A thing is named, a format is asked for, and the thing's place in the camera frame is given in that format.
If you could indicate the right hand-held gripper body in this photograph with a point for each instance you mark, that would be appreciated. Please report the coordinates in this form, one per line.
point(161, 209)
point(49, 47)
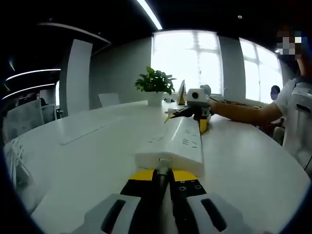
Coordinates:
point(197, 96)

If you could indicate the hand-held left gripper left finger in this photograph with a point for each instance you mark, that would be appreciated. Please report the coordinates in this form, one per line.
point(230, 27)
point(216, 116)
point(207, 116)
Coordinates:
point(136, 187)

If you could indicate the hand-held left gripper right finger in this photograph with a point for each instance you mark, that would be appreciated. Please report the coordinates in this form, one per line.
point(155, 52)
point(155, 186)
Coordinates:
point(187, 187)

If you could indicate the white power strip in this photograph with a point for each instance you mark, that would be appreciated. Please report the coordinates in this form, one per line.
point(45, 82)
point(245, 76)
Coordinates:
point(180, 146)

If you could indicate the ceiling light strip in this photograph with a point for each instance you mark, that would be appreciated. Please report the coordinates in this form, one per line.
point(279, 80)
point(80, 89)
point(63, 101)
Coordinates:
point(29, 89)
point(150, 14)
point(34, 73)

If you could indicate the person's right hand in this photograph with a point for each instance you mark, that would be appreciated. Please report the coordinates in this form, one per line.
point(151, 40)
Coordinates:
point(215, 107)

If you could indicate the yellow white tent sign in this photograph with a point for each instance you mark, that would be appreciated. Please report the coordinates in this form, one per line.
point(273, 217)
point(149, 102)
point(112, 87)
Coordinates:
point(182, 93)

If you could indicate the bright window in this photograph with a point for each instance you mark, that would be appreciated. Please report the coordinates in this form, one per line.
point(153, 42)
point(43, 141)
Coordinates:
point(185, 65)
point(260, 78)

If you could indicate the green potted plant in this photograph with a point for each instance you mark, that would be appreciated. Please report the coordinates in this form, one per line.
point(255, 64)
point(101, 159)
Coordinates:
point(156, 81)

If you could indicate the white office chair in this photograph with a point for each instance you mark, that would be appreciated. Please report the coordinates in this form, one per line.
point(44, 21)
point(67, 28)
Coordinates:
point(109, 100)

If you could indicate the person in white shirt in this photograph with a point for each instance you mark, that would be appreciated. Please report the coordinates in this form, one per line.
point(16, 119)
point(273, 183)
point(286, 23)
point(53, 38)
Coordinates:
point(292, 126)

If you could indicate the grey chest device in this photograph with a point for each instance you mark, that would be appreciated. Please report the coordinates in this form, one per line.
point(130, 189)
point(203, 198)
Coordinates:
point(302, 97)

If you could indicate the grey office chair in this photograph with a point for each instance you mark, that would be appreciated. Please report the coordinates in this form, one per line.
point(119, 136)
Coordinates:
point(24, 119)

